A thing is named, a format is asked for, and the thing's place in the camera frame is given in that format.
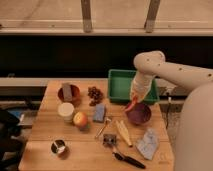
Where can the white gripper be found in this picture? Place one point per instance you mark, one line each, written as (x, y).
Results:
(140, 86)

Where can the purple bowl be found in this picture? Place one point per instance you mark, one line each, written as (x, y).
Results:
(139, 114)

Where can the red-brown bowl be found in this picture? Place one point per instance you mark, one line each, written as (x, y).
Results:
(75, 93)

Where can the grey block in bowl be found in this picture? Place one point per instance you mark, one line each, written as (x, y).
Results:
(67, 92)

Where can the green plastic bin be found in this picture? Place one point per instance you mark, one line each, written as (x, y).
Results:
(119, 84)

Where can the corn cob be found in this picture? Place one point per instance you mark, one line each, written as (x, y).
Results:
(123, 131)

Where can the metal spoon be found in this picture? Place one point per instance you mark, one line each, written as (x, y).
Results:
(107, 121)

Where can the blue sponge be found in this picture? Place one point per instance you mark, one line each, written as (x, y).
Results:
(99, 113)

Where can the bunch of dark grapes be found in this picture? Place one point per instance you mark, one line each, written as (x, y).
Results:
(95, 94)

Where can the blue white crumpled cloth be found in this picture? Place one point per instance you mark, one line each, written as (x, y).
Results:
(148, 144)

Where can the red yellow apple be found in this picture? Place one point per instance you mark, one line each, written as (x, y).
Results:
(80, 120)

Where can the white cylindrical cup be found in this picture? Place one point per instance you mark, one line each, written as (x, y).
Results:
(66, 110)

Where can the black chair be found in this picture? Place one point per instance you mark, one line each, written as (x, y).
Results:
(8, 129)

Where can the black handled brush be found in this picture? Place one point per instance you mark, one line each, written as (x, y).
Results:
(110, 141)

